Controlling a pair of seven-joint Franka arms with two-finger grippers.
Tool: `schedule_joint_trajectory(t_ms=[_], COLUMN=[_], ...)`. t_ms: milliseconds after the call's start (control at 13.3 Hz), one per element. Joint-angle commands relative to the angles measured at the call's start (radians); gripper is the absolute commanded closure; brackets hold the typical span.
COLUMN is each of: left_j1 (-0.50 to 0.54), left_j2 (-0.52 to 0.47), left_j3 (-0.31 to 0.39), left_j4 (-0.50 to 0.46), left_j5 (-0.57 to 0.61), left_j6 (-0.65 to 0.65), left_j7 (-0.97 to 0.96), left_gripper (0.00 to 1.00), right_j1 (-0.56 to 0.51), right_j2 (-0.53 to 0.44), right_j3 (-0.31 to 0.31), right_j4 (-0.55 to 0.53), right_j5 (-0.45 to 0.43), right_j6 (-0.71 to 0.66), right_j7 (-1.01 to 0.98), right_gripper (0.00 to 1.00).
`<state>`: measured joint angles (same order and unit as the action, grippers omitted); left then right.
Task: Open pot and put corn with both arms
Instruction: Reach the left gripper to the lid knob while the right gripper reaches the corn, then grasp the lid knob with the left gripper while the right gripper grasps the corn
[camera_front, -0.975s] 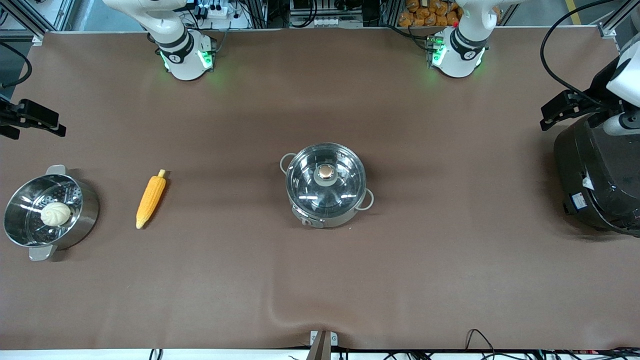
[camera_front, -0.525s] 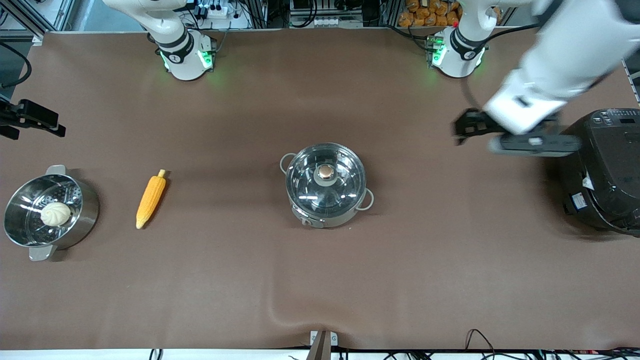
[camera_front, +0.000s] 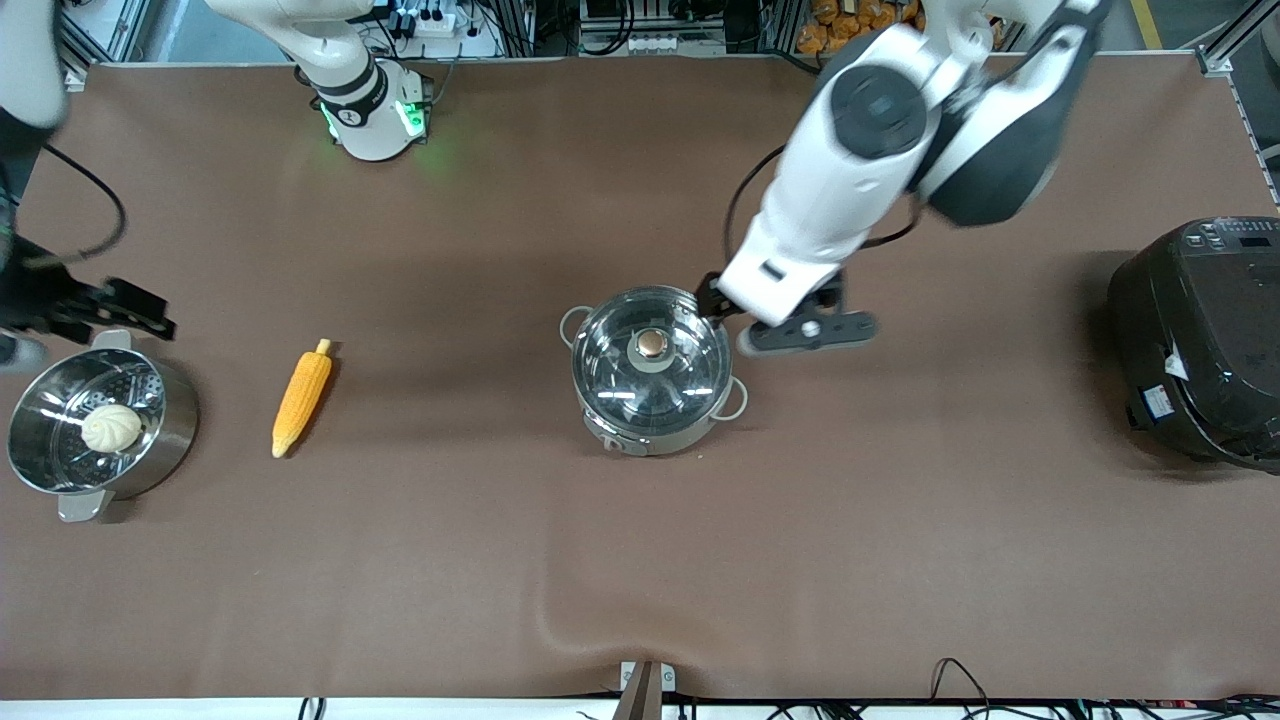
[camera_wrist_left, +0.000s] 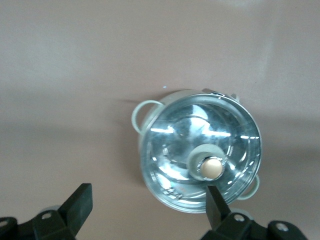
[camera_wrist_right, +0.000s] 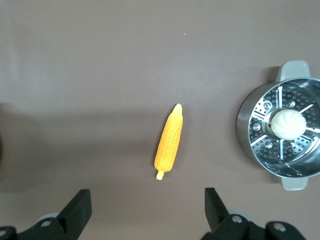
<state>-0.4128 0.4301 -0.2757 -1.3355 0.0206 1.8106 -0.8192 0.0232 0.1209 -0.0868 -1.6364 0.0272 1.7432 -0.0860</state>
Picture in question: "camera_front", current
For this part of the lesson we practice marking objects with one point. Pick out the black rice cooker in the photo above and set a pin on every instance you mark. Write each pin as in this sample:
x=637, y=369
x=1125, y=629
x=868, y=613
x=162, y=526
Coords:
x=1210, y=340

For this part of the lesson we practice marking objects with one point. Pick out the white steamed bun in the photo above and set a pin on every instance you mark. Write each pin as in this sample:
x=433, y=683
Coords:
x=112, y=428

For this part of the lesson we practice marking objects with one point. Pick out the metal table edge bracket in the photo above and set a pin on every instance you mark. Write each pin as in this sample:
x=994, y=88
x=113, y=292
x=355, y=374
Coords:
x=645, y=690

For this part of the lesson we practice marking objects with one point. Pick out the glass lid with copper knob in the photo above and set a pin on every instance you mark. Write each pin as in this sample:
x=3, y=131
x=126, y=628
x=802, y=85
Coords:
x=650, y=385

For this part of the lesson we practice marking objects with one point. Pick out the yellow corn cob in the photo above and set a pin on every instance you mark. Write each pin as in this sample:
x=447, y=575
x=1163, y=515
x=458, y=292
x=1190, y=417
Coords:
x=300, y=395

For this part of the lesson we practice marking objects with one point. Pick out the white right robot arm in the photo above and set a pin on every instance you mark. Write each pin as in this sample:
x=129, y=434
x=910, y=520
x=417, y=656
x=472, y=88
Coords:
x=365, y=110

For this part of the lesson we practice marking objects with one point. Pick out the white power strip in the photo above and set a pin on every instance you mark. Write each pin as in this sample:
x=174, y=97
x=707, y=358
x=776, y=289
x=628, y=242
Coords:
x=450, y=25

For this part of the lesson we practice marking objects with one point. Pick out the steel steamer pot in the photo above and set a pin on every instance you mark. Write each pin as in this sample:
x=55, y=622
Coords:
x=45, y=450

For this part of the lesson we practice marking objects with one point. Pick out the aluminium frame profile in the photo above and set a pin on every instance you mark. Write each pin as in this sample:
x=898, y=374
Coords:
x=1235, y=40

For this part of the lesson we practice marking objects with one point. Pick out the orange items pile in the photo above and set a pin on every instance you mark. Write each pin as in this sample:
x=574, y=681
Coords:
x=850, y=25

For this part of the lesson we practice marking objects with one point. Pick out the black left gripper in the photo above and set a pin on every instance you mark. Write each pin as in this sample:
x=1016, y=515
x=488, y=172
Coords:
x=710, y=296

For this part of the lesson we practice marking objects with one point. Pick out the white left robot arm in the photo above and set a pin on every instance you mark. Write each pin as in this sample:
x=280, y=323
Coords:
x=850, y=180

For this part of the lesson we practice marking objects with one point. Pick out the brown table mat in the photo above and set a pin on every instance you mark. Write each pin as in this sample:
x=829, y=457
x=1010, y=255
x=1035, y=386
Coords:
x=500, y=550

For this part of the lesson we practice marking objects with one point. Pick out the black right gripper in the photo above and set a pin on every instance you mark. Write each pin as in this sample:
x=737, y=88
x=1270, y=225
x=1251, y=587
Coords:
x=38, y=298

